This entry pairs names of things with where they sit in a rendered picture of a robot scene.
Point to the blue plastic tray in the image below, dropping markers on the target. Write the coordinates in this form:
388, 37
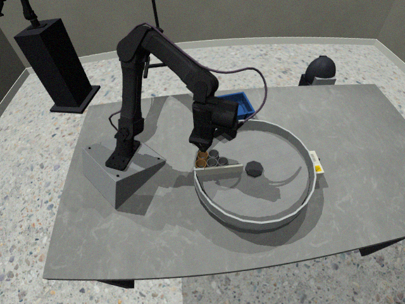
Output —
245, 108

